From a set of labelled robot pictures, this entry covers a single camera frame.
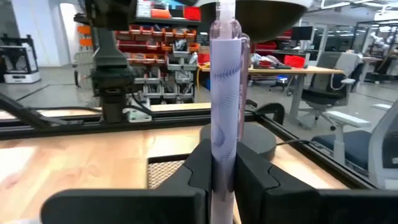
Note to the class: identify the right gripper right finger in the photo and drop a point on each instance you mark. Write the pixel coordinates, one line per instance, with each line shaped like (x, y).
(295, 205)

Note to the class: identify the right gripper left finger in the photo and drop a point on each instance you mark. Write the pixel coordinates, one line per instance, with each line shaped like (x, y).
(124, 205)

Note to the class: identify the purple patterned pen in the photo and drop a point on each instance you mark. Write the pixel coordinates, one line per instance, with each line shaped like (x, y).
(225, 93)

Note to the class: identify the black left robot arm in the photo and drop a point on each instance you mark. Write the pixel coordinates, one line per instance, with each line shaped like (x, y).
(109, 71)

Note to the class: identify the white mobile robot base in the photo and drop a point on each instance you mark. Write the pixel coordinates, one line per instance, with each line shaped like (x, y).
(18, 65)

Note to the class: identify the black mesh desk organizer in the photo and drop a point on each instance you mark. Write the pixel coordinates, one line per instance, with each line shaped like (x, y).
(163, 172)

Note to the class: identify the blue seat office chair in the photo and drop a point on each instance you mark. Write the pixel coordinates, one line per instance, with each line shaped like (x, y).
(342, 146)

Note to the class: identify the grey office chair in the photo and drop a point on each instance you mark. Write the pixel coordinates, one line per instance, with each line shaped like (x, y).
(323, 93)

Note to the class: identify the white globe table lamp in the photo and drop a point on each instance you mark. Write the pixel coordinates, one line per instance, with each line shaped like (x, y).
(258, 140)

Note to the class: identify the wooden top desk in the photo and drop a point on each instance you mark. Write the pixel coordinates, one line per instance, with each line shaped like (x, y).
(295, 70)

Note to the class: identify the shelf with orange bins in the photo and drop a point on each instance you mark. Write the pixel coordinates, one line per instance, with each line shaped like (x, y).
(161, 46)

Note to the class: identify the black aluminium table frame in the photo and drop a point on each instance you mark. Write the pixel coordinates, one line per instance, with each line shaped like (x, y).
(93, 124)

